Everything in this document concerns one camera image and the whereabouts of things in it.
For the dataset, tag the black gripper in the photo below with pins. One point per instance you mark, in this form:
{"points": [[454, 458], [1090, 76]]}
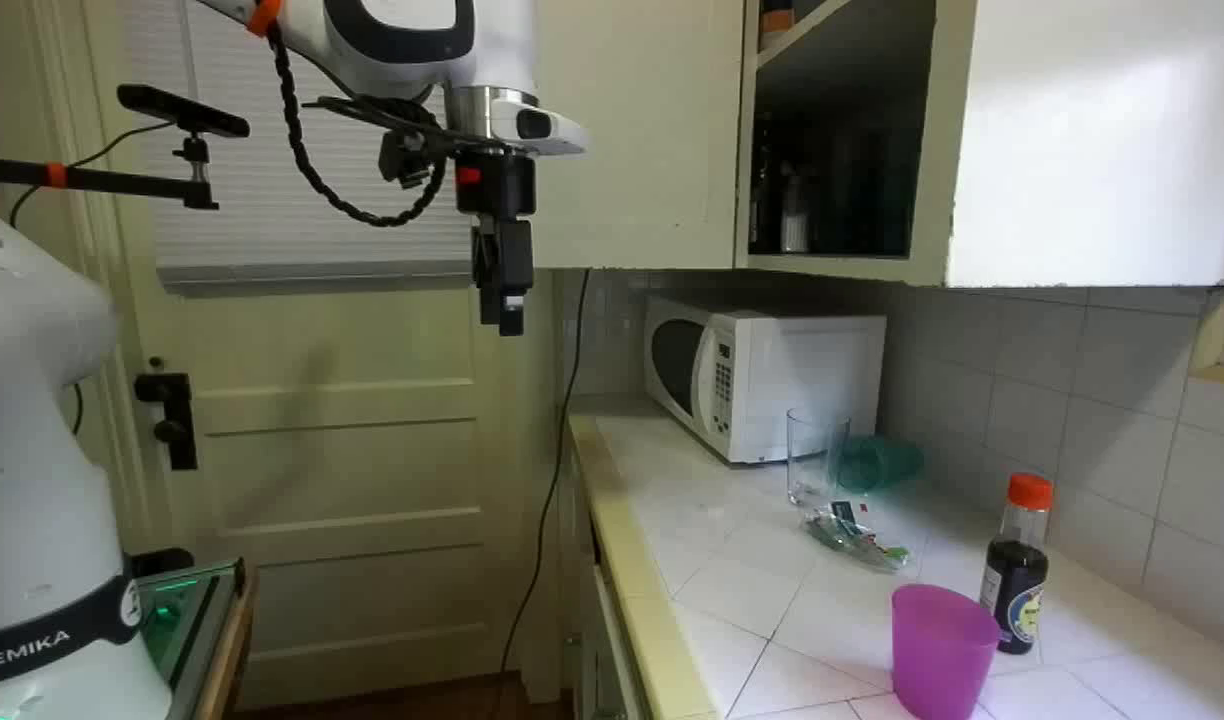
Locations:
{"points": [[503, 261]]}

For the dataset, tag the purple plastic cup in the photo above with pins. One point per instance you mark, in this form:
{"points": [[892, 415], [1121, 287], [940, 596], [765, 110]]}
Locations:
{"points": [[940, 654]]}

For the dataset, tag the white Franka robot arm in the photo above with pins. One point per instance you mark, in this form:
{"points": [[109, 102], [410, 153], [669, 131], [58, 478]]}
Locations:
{"points": [[38, 467]]}

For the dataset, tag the plain cream cabinet door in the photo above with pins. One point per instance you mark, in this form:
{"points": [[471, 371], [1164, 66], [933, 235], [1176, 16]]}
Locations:
{"points": [[639, 172]]}

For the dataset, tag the cream base cabinet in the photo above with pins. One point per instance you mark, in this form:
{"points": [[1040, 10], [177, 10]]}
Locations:
{"points": [[596, 640]]}

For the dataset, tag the teal plastic cup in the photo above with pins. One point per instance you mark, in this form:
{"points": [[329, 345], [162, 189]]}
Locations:
{"points": [[878, 460]]}

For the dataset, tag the cream upper cabinet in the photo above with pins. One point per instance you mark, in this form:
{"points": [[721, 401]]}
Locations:
{"points": [[1107, 132]]}

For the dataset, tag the cream panelled door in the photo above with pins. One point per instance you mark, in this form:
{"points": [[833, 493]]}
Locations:
{"points": [[359, 441]]}

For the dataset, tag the white microwave oven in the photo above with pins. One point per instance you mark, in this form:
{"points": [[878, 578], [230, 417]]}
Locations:
{"points": [[785, 381]]}

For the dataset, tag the white door blind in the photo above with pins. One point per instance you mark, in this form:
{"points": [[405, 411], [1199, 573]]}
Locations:
{"points": [[225, 201]]}

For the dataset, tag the small white bottle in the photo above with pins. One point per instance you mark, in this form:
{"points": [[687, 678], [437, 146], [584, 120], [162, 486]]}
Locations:
{"points": [[794, 220]]}

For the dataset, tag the clear drinking glass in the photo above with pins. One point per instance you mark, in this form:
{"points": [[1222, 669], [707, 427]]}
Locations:
{"points": [[811, 460]]}

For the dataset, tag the black door latch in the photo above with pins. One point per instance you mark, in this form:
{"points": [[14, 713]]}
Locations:
{"points": [[173, 415]]}

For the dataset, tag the brown jar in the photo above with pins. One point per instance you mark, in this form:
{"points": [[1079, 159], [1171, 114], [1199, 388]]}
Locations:
{"points": [[779, 21]]}

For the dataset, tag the crumpled green wrapper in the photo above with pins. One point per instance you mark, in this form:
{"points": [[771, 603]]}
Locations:
{"points": [[855, 535]]}

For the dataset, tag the dark sauce bottle orange cap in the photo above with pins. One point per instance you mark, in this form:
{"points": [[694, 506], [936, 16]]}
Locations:
{"points": [[1013, 586]]}

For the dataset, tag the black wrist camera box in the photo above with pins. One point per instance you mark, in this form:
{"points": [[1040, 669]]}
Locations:
{"points": [[495, 184]]}

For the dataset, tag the black bar camera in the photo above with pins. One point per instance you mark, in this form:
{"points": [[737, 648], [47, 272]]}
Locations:
{"points": [[177, 110]]}

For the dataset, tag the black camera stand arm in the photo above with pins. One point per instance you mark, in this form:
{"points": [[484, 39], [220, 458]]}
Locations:
{"points": [[104, 178]]}

